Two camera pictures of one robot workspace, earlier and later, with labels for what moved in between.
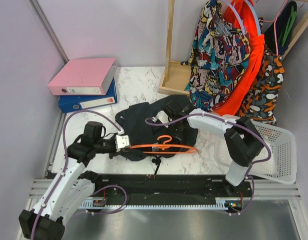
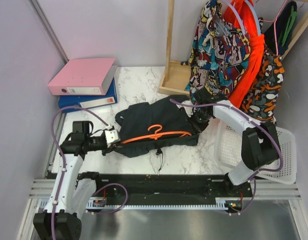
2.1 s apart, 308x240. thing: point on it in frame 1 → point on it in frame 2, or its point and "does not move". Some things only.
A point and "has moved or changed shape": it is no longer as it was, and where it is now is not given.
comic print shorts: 221,53 does not move
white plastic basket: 277,162 does not move
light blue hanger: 258,24 does not move
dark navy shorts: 162,130 has moved or changed shape
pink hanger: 275,26 does not move
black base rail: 166,189 does not move
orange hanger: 164,145 → 157,134
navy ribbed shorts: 277,36 does not move
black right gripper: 185,129 → 198,128
